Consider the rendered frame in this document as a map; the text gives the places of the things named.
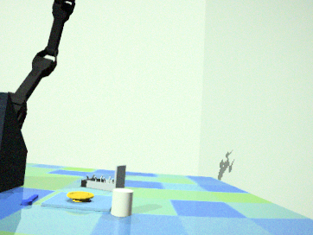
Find grey dish rack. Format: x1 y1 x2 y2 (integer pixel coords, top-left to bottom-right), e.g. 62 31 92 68
80 165 126 192

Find white cylinder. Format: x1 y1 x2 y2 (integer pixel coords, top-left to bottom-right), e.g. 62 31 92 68
111 188 133 217

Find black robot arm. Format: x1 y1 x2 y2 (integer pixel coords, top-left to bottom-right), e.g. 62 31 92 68
10 0 75 129

